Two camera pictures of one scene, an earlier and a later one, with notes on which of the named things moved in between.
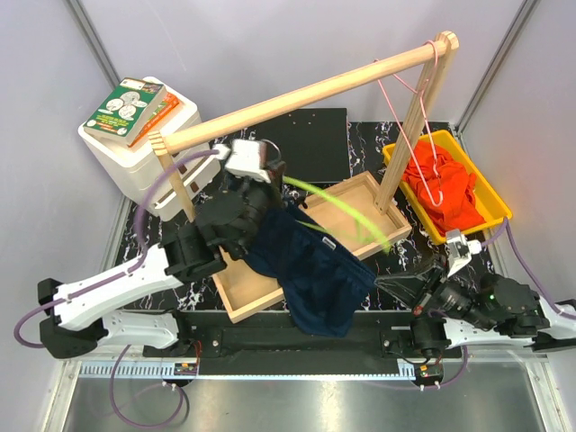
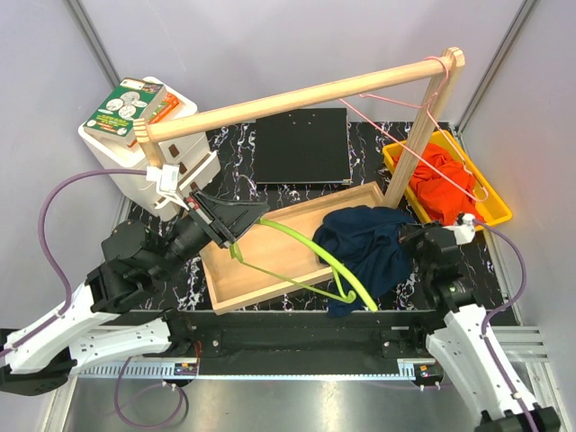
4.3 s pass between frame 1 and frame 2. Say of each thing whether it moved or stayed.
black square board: stayed
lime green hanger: moved
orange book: stayed
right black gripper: moved
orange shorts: stayed
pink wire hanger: moved
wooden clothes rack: moved
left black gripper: moved
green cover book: stayed
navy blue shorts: moved
